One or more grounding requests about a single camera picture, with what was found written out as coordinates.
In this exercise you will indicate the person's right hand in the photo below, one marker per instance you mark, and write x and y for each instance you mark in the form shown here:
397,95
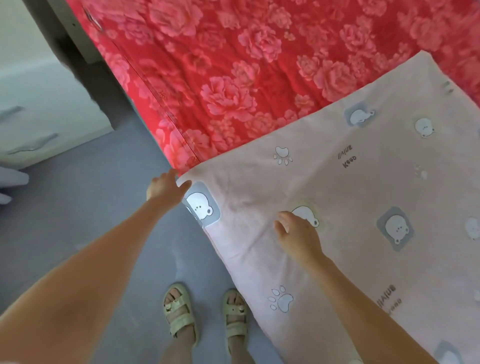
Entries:
298,238

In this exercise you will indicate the person's left hand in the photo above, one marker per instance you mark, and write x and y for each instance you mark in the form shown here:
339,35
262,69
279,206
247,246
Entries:
166,191

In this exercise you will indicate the pink bear print bedsheet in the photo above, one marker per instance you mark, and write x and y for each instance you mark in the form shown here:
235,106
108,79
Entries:
360,195

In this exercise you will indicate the person's left forearm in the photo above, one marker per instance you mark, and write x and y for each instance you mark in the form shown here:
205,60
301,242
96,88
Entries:
82,292

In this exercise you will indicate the person's right forearm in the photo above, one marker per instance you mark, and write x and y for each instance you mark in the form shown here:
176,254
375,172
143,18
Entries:
367,315

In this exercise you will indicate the person's right leg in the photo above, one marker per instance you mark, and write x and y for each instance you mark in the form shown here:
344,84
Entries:
241,352

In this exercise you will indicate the person's leg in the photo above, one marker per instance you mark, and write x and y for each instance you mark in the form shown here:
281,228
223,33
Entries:
180,351
241,352

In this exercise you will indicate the person's left leg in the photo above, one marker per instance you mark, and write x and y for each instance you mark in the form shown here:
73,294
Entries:
180,351

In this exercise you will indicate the cream nightstand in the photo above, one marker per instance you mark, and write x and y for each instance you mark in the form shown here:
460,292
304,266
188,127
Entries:
45,105

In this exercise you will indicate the grey curtain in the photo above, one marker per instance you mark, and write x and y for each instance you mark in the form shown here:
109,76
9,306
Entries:
9,180

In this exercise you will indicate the red floral mattress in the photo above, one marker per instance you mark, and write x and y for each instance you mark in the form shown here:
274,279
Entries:
262,60

